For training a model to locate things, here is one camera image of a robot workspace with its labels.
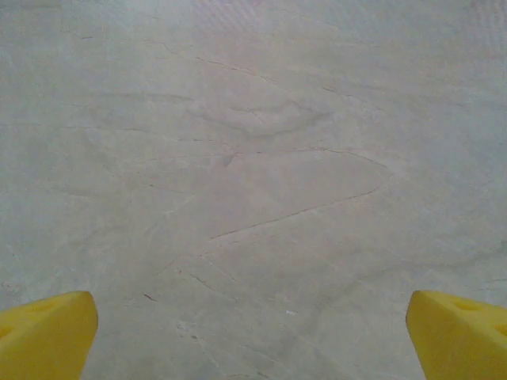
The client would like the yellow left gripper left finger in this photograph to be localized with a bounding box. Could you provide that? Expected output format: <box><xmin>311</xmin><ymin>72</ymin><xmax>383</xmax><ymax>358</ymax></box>
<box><xmin>0</xmin><ymin>291</ymin><xmax>99</xmax><ymax>380</ymax></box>

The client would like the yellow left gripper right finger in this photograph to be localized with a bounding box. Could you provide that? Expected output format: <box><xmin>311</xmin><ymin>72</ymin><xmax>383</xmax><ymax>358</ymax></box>
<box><xmin>406</xmin><ymin>290</ymin><xmax>507</xmax><ymax>380</ymax></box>

